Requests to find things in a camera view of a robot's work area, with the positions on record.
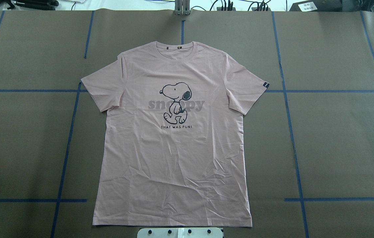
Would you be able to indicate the aluminium frame post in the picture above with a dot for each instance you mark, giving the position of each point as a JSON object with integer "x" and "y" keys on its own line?
{"x": 182, "y": 7}

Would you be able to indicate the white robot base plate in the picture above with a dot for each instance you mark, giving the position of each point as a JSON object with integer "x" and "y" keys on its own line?
{"x": 181, "y": 232}

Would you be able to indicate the pink Snoopy t-shirt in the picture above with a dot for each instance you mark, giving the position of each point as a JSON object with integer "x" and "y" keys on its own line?
{"x": 174, "y": 139}

